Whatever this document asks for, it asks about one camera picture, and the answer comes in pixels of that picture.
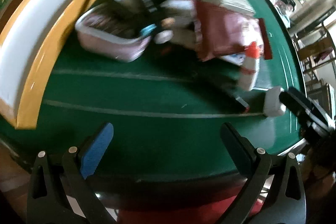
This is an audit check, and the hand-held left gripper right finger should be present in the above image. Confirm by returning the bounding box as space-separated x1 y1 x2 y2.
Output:
215 123 307 224

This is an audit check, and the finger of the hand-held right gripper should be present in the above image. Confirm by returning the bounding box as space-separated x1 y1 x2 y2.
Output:
289 87 336 127
280 91 313 122

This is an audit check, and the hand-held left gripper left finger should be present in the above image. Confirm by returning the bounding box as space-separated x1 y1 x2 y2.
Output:
26 122 116 224

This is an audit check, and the yellow cardboard box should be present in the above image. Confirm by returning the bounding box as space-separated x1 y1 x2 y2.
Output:
0 0 113 130

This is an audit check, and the black pen with blue ring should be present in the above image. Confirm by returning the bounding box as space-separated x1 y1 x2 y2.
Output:
139 18 176 38

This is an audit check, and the white bottle with orange cap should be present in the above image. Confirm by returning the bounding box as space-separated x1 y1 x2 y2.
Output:
238 42 261 92

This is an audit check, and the pile of clothes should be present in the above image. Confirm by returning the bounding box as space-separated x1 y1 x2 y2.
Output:
274 0 297 28

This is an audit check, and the wooden chair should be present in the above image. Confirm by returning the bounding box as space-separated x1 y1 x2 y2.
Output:
291 22 336 77

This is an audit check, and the dark red pouch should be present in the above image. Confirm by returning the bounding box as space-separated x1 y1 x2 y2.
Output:
194 0 273 62

